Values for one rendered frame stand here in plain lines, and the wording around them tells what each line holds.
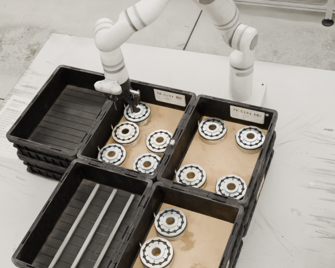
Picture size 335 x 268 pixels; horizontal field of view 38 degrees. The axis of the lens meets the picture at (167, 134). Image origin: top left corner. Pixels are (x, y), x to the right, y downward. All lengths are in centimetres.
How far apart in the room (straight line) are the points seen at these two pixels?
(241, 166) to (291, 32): 194
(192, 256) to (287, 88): 91
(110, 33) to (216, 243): 71
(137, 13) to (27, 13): 275
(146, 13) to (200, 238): 70
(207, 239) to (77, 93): 85
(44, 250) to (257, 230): 70
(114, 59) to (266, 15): 228
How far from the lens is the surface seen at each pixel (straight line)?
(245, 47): 172
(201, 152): 172
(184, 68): 221
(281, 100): 206
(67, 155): 169
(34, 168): 195
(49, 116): 198
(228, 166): 168
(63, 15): 396
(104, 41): 141
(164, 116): 185
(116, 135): 179
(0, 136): 218
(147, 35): 355
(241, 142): 171
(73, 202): 170
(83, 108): 196
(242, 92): 190
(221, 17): 150
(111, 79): 153
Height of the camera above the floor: 220
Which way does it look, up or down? 50 degrees down
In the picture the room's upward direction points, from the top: 10 degrees counter-clockwise
